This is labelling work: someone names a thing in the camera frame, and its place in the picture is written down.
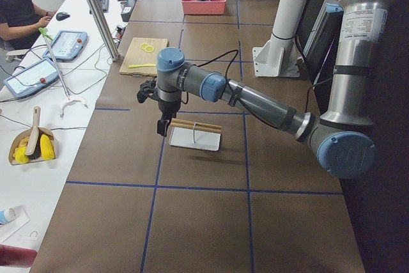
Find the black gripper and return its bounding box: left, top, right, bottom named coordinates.
left=157, top=99, right=180, bottom=137

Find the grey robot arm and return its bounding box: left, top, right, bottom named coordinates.
left=153, top=0, right=397, bottom=178

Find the wooden towel rack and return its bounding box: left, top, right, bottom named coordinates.
left=170, top=118, right=222, bottom=143

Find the white metal tray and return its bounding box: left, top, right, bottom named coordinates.
left=169, top=127, right=221, bottom=152

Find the yellow plastic knife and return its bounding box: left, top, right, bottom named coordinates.
left=128, top=63, right=156, bottom=69

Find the bamboo cutting board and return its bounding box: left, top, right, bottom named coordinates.
left=119, top=37, right=169, bottom=77

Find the far teach pendant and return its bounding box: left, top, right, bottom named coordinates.
left=43, top=30, right=88, bottom=62

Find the teach pendant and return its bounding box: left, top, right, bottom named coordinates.
left=3, top=59, right=59, bottom=98
left=43, top=30, right=88, bottom=62

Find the beige hand brush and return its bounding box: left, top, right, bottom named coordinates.
left=26, top=106, right=41, bottom=160

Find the pink plastic bin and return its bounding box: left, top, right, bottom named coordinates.
left=181, top=0, right=226, bottom=15

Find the white mounting pillar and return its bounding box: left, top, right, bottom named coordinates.
left=252, top=0, right=307, bottom=77

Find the near teach pendant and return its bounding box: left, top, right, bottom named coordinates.
left=3, top=59, right=59, bottom=98

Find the yellow cloth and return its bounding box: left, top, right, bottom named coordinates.
left=12, top=133, right=56, bottom=164

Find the beige dustpan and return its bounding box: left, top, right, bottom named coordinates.
left=8, top=127, right=56, bottom=165

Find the black computer mouse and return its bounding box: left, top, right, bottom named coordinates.
left=56, top=12, right=70, bottom=21

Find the seated person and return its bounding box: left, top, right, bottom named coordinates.
left=1, top=0, right=56, bottom=50

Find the white blue tube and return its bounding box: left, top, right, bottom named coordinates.
left=0, top=208, right=16, bottom=226

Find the dark red object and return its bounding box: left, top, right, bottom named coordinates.
left=1, top=245, right=38, bottom=268

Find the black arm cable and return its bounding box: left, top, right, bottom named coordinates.
left=180, top=49, right=335, bottom=107

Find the aluminium frame post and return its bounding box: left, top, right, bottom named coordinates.
left=87, top=0, right=120, bottom=62

